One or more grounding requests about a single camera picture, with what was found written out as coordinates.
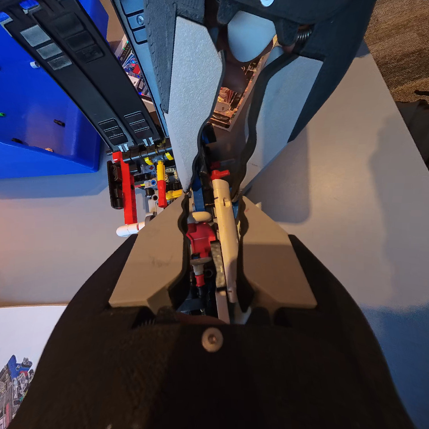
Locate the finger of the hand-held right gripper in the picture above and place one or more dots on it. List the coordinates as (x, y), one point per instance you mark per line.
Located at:
(285, 100)
(191, 94)

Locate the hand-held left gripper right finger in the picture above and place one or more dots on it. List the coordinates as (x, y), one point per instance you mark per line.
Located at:
(278, 264)

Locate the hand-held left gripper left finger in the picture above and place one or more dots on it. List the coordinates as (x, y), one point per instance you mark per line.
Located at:
(150, 261)

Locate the white blue brick panel assembly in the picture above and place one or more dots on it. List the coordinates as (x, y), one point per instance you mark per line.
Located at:
(224, 228)

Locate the toy brick vehicle model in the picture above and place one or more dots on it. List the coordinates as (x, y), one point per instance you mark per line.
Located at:
(129, 194)

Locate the grey desk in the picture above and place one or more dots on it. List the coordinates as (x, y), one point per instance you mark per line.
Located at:
(335, 201)

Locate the person's right hand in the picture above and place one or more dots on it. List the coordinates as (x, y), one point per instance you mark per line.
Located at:
(249, 37)

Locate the holographic sticker sheet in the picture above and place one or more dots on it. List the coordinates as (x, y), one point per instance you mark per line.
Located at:
(228, 104)

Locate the scattered small brick pieces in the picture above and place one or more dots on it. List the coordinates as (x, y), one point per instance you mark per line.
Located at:
(59, 122)

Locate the open instruction booklet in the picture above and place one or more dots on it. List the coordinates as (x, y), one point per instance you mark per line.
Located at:
(23, 331)

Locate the blue plastic bin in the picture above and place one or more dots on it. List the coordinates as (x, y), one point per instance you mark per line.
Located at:
(43, 100)

